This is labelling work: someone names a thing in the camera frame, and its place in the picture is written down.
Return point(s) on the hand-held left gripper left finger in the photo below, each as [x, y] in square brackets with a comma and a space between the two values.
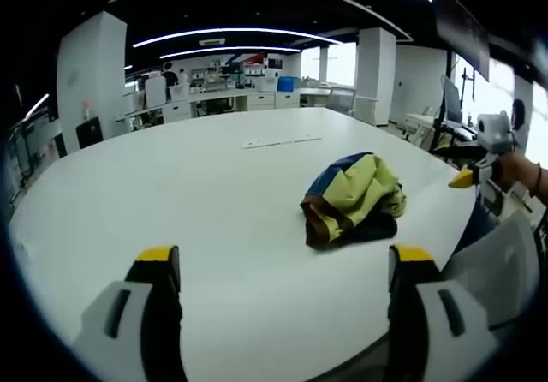
[128, 313]

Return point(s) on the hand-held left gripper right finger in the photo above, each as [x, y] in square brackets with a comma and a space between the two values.
[432, 313]

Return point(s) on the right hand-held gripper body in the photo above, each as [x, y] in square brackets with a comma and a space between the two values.
[494, 131]

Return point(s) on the yellow blue brown garment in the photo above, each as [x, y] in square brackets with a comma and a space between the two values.
[355, 193]

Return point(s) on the person's right hand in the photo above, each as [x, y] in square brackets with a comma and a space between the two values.
[514, 172]

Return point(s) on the desk monitor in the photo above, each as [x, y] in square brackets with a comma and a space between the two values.
[451, 99]

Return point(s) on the person's jeans leg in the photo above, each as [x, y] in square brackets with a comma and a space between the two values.
[481, 228]

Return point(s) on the white office chair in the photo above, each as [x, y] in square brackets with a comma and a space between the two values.
[496, 262]

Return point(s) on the hanging dark screen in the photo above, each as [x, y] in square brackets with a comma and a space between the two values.
[464, 31]

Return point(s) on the black bin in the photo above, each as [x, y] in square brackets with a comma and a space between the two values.
[89, 133]

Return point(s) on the blue storage box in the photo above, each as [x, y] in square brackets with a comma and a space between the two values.
[286, 84]

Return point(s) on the white high-back chair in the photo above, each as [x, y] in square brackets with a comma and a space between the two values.
[155, 91]

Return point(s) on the white counter with drawers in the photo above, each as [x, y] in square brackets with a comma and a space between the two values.
[231, 101]

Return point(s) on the long ceiling light strip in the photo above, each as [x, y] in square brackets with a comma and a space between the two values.
[231, 35]

